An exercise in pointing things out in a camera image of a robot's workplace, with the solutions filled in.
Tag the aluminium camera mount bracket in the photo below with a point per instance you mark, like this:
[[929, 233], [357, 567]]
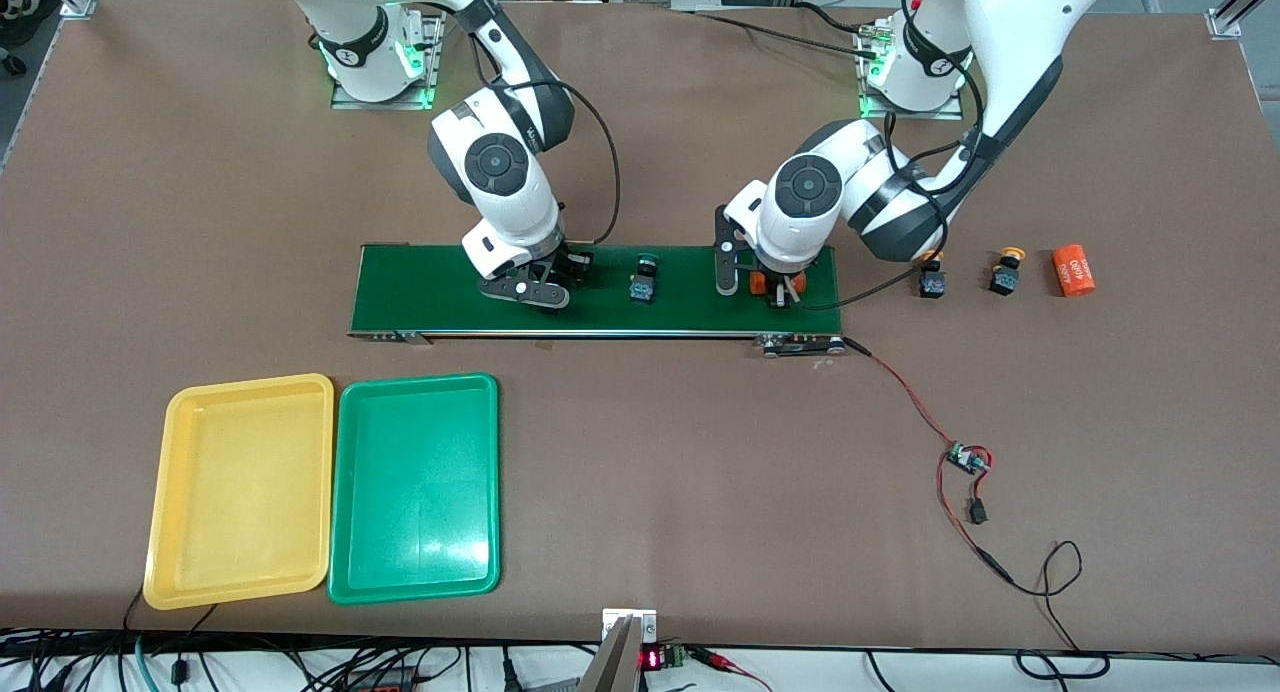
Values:
[[612, 662]]

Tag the green push button switch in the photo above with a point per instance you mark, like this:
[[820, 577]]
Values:
[[642, 290]]

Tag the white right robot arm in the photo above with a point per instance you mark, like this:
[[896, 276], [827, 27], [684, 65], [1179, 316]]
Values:
[[500, 167]]

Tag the red digit display module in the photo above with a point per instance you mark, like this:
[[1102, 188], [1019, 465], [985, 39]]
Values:
[[652, 659]]

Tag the orange cylinder white print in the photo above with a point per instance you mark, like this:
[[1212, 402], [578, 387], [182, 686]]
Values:
[[757, 284], [1073, 270]]

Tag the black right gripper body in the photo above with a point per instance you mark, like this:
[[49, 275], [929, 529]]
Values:
[[566, 264]]

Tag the green plastic tray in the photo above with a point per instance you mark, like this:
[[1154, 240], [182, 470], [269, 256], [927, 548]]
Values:
[[415, 492]]

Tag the green conveyor belt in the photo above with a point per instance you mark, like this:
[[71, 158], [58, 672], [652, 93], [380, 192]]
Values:
[[420, 292]]

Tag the aluminium left arm base plate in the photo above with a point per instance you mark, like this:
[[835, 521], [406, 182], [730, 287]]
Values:
[[910, 114]]

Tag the yellow push button switch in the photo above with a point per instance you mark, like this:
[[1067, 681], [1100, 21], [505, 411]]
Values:
[[933, 285], [1005, 277]]

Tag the yellow plastic tray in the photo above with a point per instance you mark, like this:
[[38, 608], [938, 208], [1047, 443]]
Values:
[[240, 492]]

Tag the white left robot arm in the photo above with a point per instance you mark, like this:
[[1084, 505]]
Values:
[[810, 187]]

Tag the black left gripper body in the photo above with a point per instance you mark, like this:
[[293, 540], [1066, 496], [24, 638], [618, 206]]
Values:
[[779, 284]]

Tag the red clip lead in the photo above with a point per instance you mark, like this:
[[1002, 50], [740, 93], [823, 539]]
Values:
[[722, 662]]

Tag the small green circuit board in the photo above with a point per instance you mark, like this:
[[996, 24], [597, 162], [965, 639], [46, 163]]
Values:
[[965, 458]]

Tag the aluminium right arm base plate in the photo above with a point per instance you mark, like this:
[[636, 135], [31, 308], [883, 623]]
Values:
[[385, 103]]

